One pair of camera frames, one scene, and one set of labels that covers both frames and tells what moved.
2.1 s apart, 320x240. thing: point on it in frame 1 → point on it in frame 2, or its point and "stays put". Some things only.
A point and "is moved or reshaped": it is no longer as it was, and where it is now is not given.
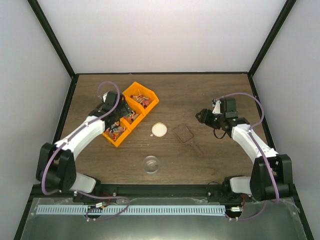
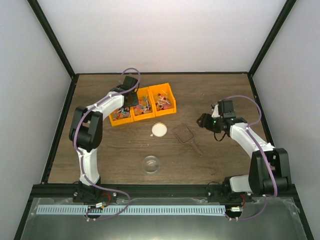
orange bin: x=132 y=119 → x=145 y=109
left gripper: x=125 y=109 → x=135 y=101
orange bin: x=118 y=132 is moved or reshaped
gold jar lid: x=159 y=129 stays put
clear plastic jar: x=151 y=164 stays put
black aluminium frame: x=153 y=191 stays put
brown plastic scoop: x=185 y=135 stays put
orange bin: x=142 y=97 → x=163 y=100
